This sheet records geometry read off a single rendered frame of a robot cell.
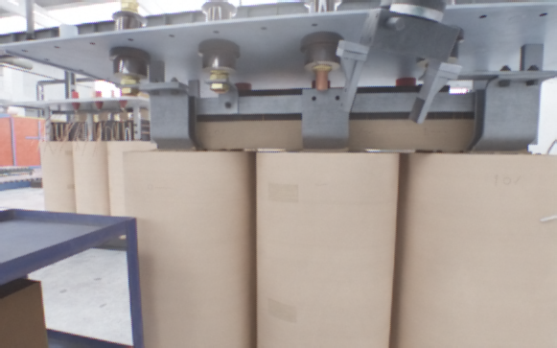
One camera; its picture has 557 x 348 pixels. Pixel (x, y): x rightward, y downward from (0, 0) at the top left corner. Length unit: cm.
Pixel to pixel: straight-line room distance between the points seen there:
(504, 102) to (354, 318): 65
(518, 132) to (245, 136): 71
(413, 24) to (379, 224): 48
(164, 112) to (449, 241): 83
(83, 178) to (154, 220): 250
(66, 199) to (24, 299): 292
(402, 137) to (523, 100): 28
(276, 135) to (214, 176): 22
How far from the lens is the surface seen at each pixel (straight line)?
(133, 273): 84
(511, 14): 78
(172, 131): 87
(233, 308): 95
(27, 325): 77
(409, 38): 48
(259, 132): 87
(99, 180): 331
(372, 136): 85
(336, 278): 78
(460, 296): 87
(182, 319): 96
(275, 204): 75
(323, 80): 73
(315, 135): 75
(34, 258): 65
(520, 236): 86
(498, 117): 85
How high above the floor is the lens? 109
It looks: 5 degrees down
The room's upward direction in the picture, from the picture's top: straight up
